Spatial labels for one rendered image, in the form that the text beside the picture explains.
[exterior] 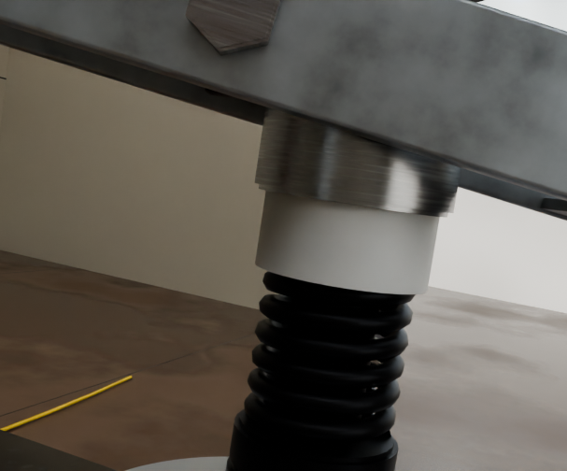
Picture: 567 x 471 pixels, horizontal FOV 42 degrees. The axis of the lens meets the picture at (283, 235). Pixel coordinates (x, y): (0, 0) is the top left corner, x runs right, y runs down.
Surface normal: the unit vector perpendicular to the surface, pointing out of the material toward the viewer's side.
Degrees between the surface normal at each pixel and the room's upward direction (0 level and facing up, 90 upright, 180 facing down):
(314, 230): 90
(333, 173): 90
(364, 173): 90
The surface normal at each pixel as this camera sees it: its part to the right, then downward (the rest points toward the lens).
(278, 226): -0.76, -0.07
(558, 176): 0.00, 0.08
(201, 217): -0.39, 0.01
